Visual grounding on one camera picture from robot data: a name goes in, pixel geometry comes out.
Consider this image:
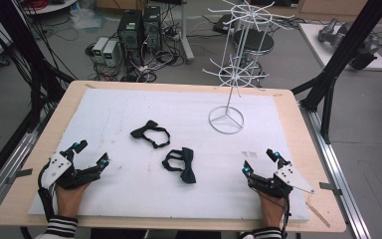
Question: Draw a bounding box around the person's left hand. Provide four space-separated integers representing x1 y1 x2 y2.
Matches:
55 182 91 221

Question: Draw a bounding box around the black bow tie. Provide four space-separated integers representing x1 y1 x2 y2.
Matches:
161 146 197 184
129 119 172 149

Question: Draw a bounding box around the black frame strut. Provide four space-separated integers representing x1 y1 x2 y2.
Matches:
0 0 78 133
291 0 382 144

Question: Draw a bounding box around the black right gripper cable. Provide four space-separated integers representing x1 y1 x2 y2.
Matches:
280 195 292 239

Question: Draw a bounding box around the person's right hand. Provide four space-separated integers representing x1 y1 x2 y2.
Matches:
258 190 287 230

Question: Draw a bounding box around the black round stool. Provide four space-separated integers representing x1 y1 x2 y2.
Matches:
232 28 276 78

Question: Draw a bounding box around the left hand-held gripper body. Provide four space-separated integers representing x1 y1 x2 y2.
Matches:
39 150 102 200

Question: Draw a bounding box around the tangle of floor cables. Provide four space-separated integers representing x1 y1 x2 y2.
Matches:
85 6 193 84

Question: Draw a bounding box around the black computer tower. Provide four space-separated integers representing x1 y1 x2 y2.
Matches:
142 5 163 54
117 9 144 66

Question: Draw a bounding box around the grey metal bracket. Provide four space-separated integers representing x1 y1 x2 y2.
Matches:
5 168 34 185
318 181 343 196

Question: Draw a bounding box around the grey table leg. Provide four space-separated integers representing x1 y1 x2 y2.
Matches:
178 0 195 65

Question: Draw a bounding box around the white floor board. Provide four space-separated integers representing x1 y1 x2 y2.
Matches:
297 22 382 72

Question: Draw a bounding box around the wooden table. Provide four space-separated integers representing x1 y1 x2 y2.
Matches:
0 80 347 233

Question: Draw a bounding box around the aluminium rail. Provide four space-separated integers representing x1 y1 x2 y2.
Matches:
299 103 372 239
0 109 53 223

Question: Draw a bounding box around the white power supply box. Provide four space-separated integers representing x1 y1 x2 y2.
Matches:
92 37 109 64
102 40 120 68

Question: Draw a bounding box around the clear plastic bag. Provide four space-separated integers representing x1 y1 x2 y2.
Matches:
70 8 107 31

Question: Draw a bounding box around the round white table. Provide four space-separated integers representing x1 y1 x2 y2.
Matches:
22 0 80 16

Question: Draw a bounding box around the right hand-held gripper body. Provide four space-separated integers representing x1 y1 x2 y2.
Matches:
247 163 315 200

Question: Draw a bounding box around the white wire display rack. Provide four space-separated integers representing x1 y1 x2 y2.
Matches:
201 0 295 135

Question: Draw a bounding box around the white foam mat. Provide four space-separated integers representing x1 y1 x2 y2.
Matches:
28 88 311 222

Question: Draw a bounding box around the thin wooden stick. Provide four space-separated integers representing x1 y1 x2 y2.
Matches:
304 201 331 229

